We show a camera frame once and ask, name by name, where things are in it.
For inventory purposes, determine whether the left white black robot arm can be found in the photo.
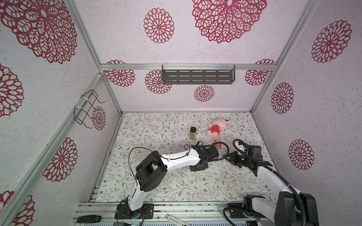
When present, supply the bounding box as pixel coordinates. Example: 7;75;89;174
115;145;219;220

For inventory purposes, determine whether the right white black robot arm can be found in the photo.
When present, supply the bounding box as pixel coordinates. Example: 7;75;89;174
222;145;319;226

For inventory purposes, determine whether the red playing card box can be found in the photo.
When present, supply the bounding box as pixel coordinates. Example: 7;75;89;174
214;139;222;151

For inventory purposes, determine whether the spice jar with black lid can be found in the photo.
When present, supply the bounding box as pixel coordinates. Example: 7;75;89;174
189;127;197;140

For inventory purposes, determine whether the pink plush toy red dress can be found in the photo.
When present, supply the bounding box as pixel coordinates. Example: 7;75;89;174
206;118;228;138

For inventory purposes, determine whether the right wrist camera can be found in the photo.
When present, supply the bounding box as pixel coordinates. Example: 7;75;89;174
237;142;248;153

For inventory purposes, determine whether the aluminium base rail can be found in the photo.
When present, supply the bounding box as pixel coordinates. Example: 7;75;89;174
73;201;311;226

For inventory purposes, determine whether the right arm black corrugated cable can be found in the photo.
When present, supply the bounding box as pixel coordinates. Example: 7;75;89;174
222;138;307;226

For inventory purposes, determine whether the grey metal wall shelf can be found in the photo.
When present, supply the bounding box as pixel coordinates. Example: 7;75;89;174
161;65;235;85

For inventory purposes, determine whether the black device on rail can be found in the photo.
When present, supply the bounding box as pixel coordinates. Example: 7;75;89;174
76;215;101;223

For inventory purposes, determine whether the black wire wall basket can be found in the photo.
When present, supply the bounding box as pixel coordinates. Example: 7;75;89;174
73;89;107;131

